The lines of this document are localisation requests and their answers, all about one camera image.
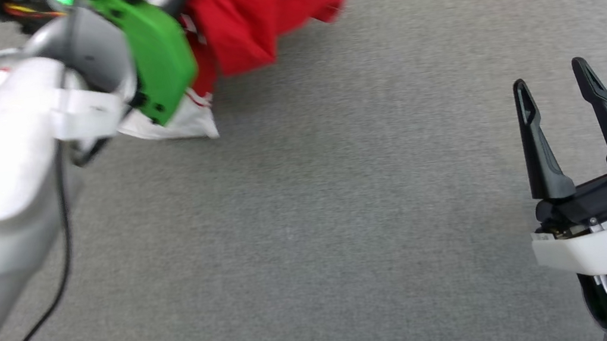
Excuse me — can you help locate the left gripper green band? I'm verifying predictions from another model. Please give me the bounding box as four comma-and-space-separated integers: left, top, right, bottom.
0, 0, 206, 150

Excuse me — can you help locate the red and white garment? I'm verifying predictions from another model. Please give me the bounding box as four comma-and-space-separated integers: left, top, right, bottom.
98, 0, 364, 153

